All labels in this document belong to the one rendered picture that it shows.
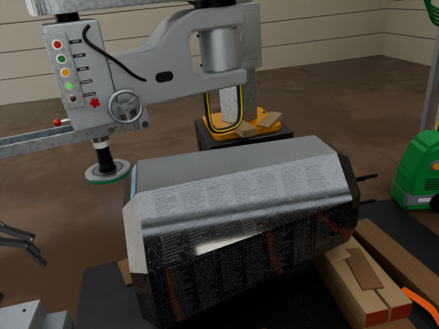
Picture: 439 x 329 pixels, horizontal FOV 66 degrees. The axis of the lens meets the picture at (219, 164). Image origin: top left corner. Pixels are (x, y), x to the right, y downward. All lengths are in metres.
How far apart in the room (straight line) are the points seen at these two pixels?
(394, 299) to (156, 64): 1.57
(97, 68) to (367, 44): 7.95
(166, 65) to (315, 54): 7.01
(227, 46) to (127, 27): 5.94
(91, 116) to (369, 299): 1.55
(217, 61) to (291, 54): 6.53
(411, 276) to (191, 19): 1.80
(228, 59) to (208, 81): 0.15
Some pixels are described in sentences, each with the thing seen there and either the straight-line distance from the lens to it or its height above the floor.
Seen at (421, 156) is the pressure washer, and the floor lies 0.46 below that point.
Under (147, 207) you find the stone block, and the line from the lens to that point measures 1.56.
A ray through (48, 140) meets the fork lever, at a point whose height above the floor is 1.15.
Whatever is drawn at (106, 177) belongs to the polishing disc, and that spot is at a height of 0.92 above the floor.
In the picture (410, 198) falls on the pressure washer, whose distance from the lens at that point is 2.94.
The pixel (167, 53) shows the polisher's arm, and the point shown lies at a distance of 1.58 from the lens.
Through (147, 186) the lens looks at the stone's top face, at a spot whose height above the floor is 0.87.
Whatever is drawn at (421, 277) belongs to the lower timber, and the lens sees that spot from 2.30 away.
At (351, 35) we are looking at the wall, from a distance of 8.76.
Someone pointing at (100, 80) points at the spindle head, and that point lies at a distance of 1.51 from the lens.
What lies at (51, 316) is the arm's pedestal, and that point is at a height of 0.80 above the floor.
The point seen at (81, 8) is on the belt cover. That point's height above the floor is 1.63.
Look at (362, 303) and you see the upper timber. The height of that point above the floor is 0.23.
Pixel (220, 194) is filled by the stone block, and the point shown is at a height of 0.81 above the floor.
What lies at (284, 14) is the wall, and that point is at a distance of 8.04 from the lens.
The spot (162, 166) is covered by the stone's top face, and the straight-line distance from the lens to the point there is 1.77.
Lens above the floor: 1.63
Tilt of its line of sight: 27 degrees down
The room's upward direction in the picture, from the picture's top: 6 degrees counter-clockwise
